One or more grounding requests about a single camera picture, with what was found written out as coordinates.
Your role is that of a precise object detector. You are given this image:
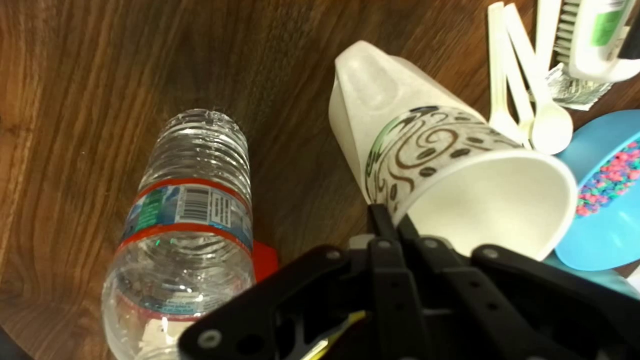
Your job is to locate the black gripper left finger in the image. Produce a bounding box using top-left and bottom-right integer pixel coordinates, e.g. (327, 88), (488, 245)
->
(366, 204), (422, 279)

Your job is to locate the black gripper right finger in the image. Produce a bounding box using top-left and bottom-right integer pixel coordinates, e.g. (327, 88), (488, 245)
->
(470, 245), (640, 360)

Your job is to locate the patterned paper cup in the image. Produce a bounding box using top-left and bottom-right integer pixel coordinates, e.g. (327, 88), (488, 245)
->
(364, 107), (578, 260)

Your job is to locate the clear plastic water bottle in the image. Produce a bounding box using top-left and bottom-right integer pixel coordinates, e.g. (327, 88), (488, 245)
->
(101, 109), (255, 360)

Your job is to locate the blue plastic bowl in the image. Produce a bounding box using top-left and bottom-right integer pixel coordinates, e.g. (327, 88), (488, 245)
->
(556, 111), (640, 270)

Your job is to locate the white plastic spoon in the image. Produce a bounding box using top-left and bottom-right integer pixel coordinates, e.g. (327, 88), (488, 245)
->
(504, 5), (574, 155)

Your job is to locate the white dish brush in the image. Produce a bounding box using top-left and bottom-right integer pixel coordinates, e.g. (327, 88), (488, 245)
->
(553, 0), (640, 82)

